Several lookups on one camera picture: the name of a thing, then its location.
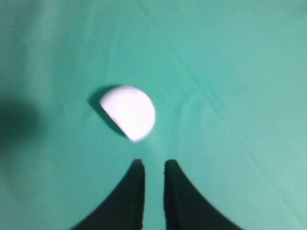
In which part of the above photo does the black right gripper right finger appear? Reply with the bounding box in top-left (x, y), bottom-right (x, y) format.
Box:
top-left (164, 160), bottom-right (241, 230)

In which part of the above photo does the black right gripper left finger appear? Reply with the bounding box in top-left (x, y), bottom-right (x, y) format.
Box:
top-left (74, 159), bottom-right (145, 230)

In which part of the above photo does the white earphone case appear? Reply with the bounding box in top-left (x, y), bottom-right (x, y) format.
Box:
top-left (100, 86), bottom-right (156, 142)

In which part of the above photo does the green table cloth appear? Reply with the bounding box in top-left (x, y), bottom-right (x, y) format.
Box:
top-left (0, 0), bottom-right (307, 230)

